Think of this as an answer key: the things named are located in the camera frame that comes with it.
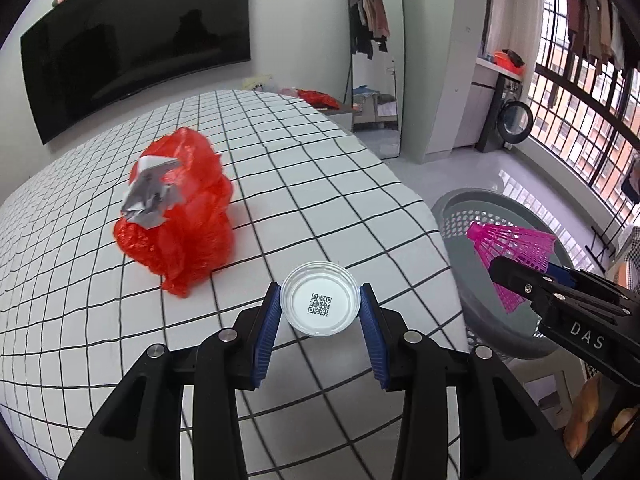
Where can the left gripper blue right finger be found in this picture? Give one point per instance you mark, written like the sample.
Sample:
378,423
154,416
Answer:
373,335

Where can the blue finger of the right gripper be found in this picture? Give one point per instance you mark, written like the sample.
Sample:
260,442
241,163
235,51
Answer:
516,283
561,274

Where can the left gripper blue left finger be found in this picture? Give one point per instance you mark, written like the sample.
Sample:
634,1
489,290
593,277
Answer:
265,334

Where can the white plastic lid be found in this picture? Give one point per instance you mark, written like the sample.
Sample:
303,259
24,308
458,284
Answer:
320,298

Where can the red plastic bag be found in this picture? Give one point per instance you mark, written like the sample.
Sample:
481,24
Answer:
196,237

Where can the grey paper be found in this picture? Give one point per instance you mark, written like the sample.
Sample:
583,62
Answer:
148,196

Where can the black clothes rack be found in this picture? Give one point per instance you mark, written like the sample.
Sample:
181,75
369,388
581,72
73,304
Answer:
602,246

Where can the white checkered tablecloth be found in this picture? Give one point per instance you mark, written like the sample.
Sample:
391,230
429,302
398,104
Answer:
76,311

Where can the washing machine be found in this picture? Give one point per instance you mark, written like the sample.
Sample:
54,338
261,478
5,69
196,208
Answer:
509,120

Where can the low grey tv cabinet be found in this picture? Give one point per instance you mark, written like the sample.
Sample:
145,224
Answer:
342,116

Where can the red bag on cabinet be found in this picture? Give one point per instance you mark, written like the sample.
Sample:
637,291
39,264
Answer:
319,99

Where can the orange basin on counter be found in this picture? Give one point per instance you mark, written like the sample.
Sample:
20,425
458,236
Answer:
510,60

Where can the white tall cabinet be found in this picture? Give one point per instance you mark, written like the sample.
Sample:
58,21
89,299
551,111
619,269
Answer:
442,38

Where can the standing floor mirror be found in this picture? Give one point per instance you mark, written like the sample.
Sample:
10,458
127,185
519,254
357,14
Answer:
377,73

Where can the black wall television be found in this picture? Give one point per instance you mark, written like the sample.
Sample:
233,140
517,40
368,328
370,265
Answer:
86,54

